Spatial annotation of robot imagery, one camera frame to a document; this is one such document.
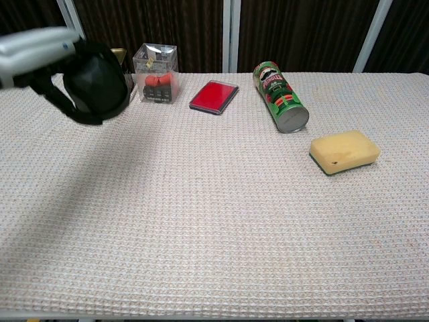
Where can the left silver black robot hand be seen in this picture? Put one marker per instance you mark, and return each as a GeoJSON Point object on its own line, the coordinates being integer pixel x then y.
{"type": "Point", "coordinates": [33, 50]}

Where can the yellow sponge with green backing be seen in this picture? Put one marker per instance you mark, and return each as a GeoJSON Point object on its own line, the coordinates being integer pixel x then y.
{"type": "Point", "coordinates": [345, 151]}

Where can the gold rectangular tin can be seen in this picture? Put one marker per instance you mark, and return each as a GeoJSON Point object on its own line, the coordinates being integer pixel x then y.
{"type": "Point", "coordinates": [120, 53]}

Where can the grey metal partition post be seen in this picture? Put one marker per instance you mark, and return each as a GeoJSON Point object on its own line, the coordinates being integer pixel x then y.
{"type": "Point", "coordinates": [70, 16]}
{"type": "Point", "coordinates": [231, 33]}
{"type": "Point", "coordinates": [372, 37]}

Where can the black round object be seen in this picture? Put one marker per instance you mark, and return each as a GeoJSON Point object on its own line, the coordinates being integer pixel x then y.
{"type": "Point", "coordinates": [94, 87]}

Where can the dark brown pleated curtain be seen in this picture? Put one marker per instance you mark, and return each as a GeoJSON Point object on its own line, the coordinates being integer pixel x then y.
{"type": "Point", "coordinates": [405, 40]}
{"type": "Point", "coordinates": [30, 15]}
{"type": "Point", "coordinates": [151, 23]}
{"type": "Point", "coordinates": [301, 33]}

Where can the white waffle tablecloth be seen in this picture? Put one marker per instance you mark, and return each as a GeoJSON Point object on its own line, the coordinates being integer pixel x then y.
{"type": "Point", "coordinates": [201, 218]}

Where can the green Pringles can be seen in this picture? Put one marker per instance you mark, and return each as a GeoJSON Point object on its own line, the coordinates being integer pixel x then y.
{"type": "Point", "coordinates": [278, 94]}

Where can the clear plastic toy box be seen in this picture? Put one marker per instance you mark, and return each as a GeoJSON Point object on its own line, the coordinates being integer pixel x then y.
{"type": "Point", "coordinates": [157, 80]}

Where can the red ink pad case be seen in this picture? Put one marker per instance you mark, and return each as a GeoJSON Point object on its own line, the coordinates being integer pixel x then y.
{"type": "Point", "coordinates": [212, 95]}

